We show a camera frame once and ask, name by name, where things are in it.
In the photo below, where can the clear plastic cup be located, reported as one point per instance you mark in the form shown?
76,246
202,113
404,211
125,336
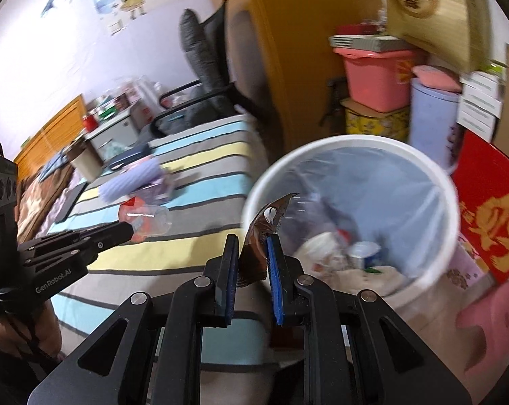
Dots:
151,219

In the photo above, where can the large purple foam net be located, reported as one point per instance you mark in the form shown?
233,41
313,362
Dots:
127,183

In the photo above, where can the stack of white boxes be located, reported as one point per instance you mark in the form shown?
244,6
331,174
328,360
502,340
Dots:
480,101

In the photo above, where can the blue plaid cloth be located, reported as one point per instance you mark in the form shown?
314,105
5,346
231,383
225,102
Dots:
54,166

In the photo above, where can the dark blue glasses case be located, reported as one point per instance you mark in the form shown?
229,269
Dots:
130,156

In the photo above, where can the white trash bin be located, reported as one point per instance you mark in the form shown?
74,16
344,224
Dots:
406,152

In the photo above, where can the purple bucket with pink lid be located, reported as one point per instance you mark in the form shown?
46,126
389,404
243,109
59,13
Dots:
431,122

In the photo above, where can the striped flat box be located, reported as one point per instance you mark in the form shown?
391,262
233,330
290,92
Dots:
364,41

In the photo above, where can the brown snack wrapper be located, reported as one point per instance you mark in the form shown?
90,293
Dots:
254,257

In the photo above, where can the wooden wardrobe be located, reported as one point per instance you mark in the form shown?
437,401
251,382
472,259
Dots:
296,50

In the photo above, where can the wooden headboard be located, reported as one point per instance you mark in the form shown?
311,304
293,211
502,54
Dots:
51,130

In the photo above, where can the brown printed blanket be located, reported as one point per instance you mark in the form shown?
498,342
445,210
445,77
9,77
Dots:
39,206

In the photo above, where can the gold paper bag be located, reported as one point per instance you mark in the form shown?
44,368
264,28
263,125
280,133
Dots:
436,12

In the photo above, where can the white paper cup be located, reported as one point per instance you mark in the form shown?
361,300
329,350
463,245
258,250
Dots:
364,254

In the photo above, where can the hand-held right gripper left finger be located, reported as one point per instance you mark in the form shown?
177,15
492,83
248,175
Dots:
229,278

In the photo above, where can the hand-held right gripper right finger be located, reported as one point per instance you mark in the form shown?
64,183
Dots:
275,278

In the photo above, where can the person's left hand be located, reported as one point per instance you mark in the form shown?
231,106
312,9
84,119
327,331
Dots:
13,333

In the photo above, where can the black smartphone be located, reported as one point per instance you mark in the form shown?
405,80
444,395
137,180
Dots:
70,202

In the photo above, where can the clear plastic bags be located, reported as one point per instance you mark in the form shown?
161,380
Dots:
138,93

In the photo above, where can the grey cushioned office chair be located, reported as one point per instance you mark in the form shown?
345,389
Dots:
212,63

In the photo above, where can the red thermos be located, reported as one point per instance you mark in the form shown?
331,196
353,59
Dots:
90,123

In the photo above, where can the pink plastic stool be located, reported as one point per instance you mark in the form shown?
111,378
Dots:
495,329

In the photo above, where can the red gift box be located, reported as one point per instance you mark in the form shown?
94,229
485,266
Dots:
490,202

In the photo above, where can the pink plastic bin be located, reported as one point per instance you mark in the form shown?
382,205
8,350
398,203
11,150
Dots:
376,80

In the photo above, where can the white nightstand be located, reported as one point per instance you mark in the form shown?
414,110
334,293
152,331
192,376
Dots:
115,133

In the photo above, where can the striped tablecloth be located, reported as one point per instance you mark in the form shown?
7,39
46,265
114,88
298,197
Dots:
195,185

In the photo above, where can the yellow patterned box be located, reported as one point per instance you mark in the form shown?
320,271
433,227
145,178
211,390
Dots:
376,120

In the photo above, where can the beige mug with brown lid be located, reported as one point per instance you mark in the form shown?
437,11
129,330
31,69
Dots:
87,164

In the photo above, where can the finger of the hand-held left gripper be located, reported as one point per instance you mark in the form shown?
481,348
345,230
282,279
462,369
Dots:
110,239
115,228

